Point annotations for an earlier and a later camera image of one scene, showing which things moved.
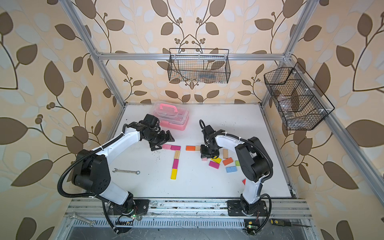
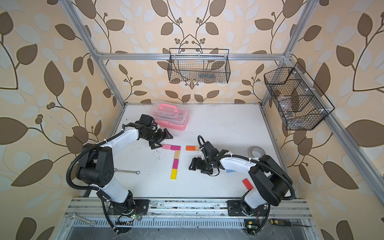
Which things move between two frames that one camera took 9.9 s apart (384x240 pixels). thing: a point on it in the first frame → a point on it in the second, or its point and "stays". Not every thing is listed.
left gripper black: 163,139 stays
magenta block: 175,164 stays
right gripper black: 204,154 → 199,160
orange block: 190,148 stays
